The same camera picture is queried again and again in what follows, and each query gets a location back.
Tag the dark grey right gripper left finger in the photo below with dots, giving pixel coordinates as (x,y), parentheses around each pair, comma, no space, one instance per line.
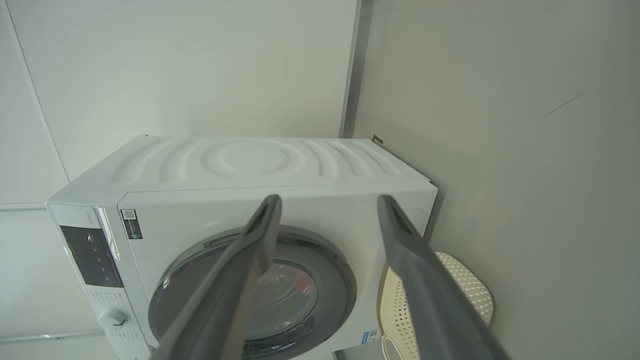
(220,300)

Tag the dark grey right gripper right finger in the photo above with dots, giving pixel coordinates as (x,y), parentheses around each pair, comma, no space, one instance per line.
(430,300)

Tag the black washing machine door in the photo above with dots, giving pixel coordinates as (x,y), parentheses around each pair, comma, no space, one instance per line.
(330,280)

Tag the cream perforated laundry basket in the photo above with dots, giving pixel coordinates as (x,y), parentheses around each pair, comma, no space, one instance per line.
(470,290)

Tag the white washing machine dial knob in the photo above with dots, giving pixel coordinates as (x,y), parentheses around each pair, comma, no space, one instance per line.
(113,318)

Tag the black washing machine display panel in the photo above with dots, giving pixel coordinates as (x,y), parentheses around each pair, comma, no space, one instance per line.
(92,257)

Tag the white front-load washing machine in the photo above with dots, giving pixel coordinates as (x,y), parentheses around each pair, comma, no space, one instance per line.
(250,165)

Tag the blue energy label sticker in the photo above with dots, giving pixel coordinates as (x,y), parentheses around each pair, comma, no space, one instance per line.
(371,336)

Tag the black QR code sticker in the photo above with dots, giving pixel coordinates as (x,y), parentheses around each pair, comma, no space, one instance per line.
(131,224)

